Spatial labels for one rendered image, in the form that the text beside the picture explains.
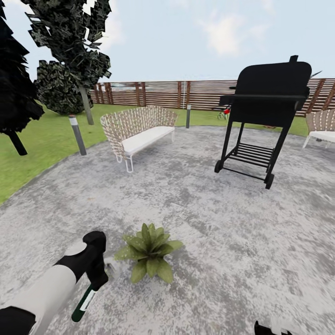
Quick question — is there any insectifuge atomizer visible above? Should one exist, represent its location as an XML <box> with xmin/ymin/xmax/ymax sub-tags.
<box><xmin>71</xmin><ymin>284</ymin><xmax>98</xmax><ymax>322</ymax></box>

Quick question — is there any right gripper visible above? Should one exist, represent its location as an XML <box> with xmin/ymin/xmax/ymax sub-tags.
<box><xmin>254</xmin><ymin>321</ymin><xmax>274</xmax><ymax>335</ymax></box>

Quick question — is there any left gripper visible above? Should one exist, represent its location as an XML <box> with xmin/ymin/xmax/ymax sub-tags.
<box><xmin>86</xmin><ymin>259</ymin><xmax>108</xmax><ymax>290</ymax></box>

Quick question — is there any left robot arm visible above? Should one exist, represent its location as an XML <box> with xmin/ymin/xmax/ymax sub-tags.
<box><xmin>0</xmin><ymin>231</ymin><xmax>121</xmax><ymax>335</ymax></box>

